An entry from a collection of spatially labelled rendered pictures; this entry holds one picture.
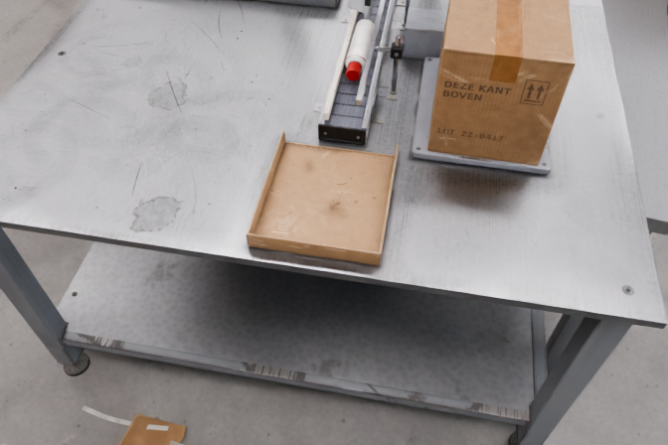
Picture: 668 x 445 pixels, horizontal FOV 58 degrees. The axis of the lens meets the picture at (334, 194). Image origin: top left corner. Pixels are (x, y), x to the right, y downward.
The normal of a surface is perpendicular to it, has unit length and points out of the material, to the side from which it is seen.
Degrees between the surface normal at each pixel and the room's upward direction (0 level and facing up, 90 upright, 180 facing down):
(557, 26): 0
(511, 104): 90
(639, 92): 0
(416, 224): 0
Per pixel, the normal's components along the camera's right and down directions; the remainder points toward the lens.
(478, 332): -0.01, -0.63
